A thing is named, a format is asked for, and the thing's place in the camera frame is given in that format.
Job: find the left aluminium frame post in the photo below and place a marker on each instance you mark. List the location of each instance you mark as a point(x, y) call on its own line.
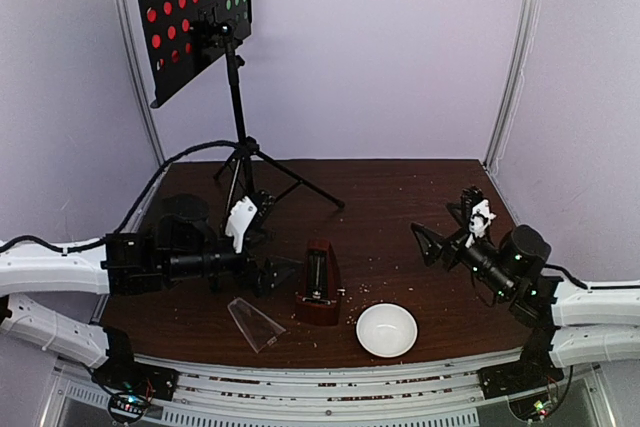
point(137, 81)

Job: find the clear plastic metronome cover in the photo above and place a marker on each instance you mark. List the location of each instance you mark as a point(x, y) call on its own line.
point(259, 330)

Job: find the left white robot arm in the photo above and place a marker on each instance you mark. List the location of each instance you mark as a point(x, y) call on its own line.
point(181, 245)

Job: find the black perforated music stand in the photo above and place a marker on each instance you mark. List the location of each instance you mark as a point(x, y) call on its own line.
point(182, 39)

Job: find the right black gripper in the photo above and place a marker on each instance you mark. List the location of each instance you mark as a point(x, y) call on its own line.
point(451, 248)

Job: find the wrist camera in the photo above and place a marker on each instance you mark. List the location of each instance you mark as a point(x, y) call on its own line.
point(477, 216)
point(247, 213)

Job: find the aluminium front rail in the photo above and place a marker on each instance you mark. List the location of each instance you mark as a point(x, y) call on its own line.
point(439, 393)

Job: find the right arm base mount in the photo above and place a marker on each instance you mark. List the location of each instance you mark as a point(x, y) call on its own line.
point(520, 382)

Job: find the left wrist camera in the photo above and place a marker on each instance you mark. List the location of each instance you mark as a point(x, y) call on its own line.
point(247, 213)

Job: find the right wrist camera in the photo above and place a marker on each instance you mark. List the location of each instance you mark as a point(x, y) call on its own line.
point(477, 216)

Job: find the aluminium frame post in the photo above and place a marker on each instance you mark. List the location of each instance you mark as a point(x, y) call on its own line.
point(514, 82)
point(137, 81)

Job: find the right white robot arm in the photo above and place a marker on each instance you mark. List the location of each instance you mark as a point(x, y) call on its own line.
point(572, 321)

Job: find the right aluminium frame post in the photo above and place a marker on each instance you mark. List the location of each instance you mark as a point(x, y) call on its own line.
point(514, 82)

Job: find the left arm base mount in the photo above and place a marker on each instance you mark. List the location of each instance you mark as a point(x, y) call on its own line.
point(131, 385)

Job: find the white ceramic bowl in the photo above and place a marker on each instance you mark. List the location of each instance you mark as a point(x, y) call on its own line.
point(386, 330)

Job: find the red wooden metronome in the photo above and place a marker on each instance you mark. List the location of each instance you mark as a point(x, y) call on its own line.
point(318, 299)

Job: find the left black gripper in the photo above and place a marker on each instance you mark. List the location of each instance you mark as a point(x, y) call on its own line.
point(263, 282)

